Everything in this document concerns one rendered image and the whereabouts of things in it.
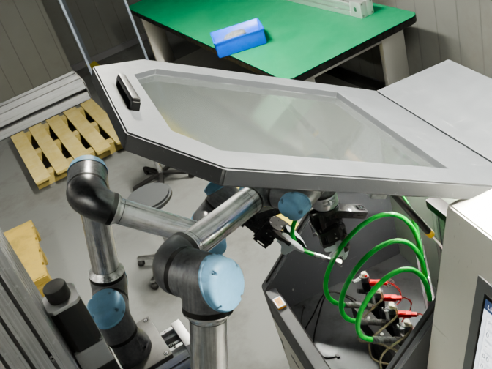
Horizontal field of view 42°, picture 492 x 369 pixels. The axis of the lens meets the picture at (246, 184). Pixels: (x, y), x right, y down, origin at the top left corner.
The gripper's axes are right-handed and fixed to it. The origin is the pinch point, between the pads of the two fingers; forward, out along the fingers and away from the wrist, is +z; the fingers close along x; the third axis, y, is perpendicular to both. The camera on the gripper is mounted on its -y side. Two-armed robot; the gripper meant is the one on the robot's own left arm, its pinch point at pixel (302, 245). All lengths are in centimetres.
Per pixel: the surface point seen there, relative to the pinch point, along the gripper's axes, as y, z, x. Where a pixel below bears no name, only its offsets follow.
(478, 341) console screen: -35, 37, 45
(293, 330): 25.0, 15.6, 4.8
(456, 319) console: -32, 33, 37
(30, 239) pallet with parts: 232, -121, -163
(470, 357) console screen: -29, 40, 43
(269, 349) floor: 113, 38, -86
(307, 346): 21.6, 20.8, 11.2
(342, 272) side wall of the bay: 17.6, 22.8, -31.3
